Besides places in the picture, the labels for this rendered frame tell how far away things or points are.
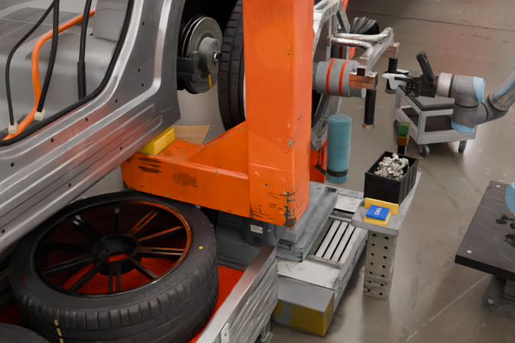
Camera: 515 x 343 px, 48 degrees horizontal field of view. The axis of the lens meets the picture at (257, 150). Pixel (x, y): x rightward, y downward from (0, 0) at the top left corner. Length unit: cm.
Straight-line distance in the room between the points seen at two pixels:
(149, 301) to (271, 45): 81
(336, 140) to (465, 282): 88
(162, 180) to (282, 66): 67
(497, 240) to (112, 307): 143
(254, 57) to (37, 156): 66
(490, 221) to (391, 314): 54
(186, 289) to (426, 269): 123
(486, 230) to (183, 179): 119
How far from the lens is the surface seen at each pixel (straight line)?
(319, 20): 204
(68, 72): 206
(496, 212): 254
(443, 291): 256
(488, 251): 232
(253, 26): 166
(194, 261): 183
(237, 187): 192
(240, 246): 234
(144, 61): 196
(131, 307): 172
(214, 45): 244
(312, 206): 256
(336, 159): 219
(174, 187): 206
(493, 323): 248
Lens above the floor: 166
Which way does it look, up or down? 28 degrees down
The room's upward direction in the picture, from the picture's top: 1 degrees counter-clockwise
